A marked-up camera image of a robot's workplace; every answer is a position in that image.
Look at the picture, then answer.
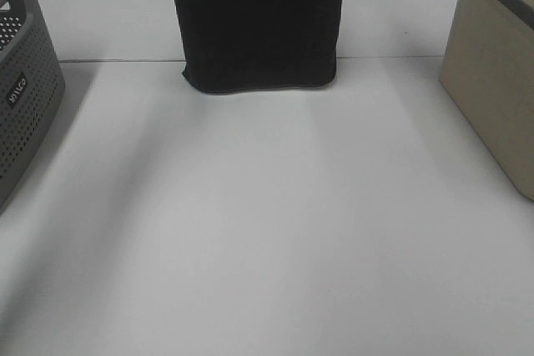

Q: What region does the beige storage box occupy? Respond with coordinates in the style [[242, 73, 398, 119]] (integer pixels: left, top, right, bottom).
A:
[[439, 0, 533, 198]]

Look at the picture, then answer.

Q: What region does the grey perforated plastic basket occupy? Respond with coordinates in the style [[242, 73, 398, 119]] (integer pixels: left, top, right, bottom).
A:
[[1, 0, 65, 206]]

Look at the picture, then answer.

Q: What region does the dark navy towel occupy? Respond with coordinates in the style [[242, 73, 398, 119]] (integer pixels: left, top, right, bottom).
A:
[[174, 0, 343, 94]]

